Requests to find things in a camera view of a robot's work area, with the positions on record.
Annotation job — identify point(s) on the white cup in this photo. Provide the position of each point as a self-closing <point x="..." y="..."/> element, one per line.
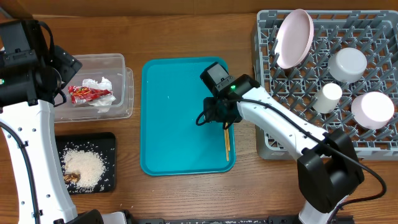
<point x="327" y="98"/>

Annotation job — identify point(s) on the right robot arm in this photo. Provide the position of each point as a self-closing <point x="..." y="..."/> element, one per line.
<point x="327" y="165"/>

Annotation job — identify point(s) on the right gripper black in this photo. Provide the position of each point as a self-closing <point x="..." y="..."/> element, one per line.
<point x="210" y="114"/>

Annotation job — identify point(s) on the white tissue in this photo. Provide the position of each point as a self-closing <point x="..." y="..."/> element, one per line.
<point x="105" y="102"/>

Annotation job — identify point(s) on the pile of white rice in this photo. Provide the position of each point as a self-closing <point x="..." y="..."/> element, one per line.
<point x="84" y="168"/>

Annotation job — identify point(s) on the large pink plate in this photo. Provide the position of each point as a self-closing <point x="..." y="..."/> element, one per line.
<point x="294" y="39"/>

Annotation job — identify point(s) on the brown food scrap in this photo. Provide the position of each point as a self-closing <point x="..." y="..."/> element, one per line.
<point x="71" y="178"/>

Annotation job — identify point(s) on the white-green bowl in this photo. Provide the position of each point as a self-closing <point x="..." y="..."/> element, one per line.
<point x="347" y="65"/>

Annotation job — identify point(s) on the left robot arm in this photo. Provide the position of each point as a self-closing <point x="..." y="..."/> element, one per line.
<point x="42" y="193"/>

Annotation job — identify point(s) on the red snack wrapper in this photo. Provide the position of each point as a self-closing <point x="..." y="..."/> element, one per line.
<point x="82" y="94"/>

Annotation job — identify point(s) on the grey dishwasher rack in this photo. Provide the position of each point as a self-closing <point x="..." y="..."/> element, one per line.
<point x="374" y="33"/>

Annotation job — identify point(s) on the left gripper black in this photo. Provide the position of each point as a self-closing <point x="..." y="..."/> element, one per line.
<point x="66" y="65"/>

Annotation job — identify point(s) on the small pink saucer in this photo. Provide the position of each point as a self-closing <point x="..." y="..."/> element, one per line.
<point x="372" y="110"/>

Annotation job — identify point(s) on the teal plastic tray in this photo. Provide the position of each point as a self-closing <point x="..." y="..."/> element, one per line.
<point x="172" y="95"/>

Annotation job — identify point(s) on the clear plastic bin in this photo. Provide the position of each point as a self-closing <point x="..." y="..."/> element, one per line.
<point x="95" y="67"/>

